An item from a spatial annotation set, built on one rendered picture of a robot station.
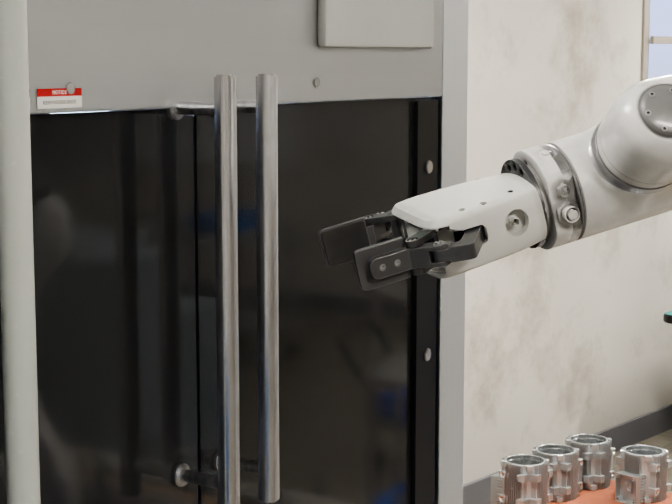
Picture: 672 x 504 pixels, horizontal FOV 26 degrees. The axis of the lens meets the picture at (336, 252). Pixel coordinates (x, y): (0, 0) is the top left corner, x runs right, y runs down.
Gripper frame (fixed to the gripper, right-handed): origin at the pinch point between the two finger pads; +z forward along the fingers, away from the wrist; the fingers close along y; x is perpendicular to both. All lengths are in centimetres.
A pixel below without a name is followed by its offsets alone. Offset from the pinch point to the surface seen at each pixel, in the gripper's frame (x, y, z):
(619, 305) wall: -197, 488, -249
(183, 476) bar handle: -20.7, 19.1, 15.4
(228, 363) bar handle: -10.4, 15.3, 9.2
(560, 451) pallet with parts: -211, 392, -167
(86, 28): 21.3, 14.5, 13.6
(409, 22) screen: 11, 44, -24
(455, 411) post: -37, 51, -22
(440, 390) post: -33, 49, -20
